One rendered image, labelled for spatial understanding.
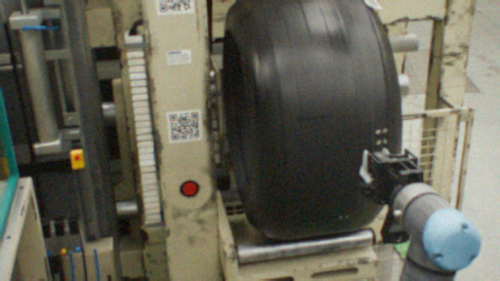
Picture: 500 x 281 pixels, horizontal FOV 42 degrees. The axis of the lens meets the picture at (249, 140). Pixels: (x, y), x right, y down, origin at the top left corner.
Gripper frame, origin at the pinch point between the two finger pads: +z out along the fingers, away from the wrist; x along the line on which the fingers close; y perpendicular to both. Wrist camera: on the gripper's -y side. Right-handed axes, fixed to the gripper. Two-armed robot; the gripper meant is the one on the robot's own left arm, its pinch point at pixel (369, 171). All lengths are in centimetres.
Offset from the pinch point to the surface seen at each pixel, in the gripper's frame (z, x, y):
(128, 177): 111, 49, -39
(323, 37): 17.1, 3.3, 22.7
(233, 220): 58, 19, -35
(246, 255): 25.6, 20.7, -28.4
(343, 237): 26.1, -3.0, -27.7
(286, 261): 27.3, 10.9, -32.7
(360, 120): 8.8, -1.5, 7.2
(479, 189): 191, -133, -101
